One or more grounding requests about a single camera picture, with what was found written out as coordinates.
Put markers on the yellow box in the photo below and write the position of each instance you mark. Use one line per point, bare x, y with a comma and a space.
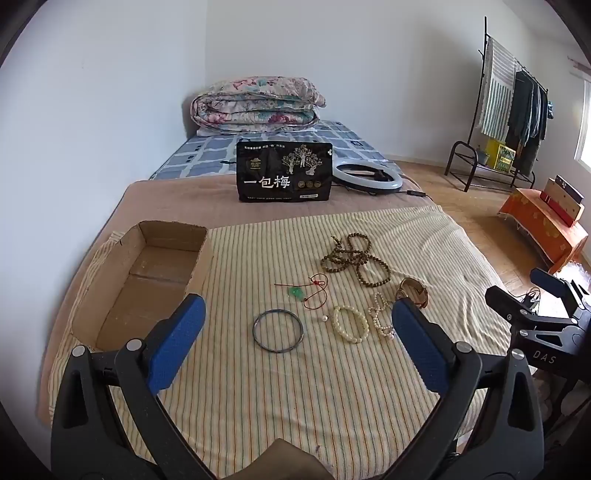
501, 157

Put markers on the window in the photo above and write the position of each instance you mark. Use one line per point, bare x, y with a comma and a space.
585, 124

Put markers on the dark flat box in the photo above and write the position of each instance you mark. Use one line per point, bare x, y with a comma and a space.
570, 187

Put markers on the black snack bag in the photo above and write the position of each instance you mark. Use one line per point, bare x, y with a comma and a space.
281, 175

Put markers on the orange cloth covered table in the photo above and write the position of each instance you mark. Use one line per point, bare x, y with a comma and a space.
540, 226

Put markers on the brown blanket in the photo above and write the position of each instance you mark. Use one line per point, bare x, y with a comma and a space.
184, 203

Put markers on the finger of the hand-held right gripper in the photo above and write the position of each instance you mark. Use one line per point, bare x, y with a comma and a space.
512, 307
551, 282

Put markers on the thin metal bangle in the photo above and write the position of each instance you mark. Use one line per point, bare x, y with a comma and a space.
255, 330

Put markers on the striped hanging towel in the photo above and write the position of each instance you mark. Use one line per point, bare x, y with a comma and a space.
498, 87

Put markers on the blue denim hanging garment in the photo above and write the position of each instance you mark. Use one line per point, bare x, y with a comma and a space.
538, 110

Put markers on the black metal clothes rack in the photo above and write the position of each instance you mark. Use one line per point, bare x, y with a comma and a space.
461, 157

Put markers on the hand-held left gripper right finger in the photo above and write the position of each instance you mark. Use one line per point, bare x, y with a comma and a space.
418, 344

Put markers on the folded floral quilt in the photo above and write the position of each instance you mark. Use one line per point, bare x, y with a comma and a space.
258, 104

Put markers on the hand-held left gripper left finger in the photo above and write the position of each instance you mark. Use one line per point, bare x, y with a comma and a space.
178, 341

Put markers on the blue checked bed sheet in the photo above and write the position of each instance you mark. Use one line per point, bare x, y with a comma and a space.
203, 157

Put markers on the dark green hanging garment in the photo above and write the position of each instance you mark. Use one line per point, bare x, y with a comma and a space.
519, 110

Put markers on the tan cardboard box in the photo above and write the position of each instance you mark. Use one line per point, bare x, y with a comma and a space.
561, 207

